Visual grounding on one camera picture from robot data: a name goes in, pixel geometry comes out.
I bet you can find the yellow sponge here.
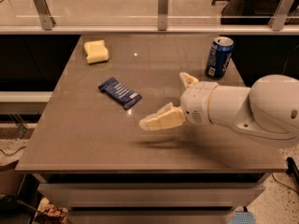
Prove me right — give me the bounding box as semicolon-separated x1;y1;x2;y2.
84;40;109;64

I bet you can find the glass railing panel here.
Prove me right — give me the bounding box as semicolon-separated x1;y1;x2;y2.
0;0;298;34

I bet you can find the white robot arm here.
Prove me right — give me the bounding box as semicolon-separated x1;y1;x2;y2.
139;72;299;148

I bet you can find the left metal railing bracket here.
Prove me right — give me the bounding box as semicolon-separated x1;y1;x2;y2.
33;0;56;31

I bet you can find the black floor cable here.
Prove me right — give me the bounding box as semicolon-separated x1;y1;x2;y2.
270;156;299;195

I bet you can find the blue rxbar blueberry wrapper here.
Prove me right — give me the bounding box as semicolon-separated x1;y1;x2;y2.
98;77;142;110

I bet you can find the metal railing bracket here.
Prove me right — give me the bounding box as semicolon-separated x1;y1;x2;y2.
33;0;56;31
268;0;295;31
158;0;169;31

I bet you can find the blue soda can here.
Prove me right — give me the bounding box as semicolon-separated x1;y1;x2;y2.
206;36;234;79

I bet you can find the blue perforated mat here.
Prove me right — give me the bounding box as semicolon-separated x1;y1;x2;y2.
227;212;256;224

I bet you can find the right metal railing bracket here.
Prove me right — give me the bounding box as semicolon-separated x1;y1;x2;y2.
268;0;295;31

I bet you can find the black office chair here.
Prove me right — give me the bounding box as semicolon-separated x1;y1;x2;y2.
192;0;299;26

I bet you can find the snack box under table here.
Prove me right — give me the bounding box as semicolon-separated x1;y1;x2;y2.
33;198;67;224

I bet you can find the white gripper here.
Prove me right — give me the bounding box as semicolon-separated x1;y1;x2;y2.
139;72;219;131

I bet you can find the middle metal railing bracket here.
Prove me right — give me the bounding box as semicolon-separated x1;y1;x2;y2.
158;0;169;31

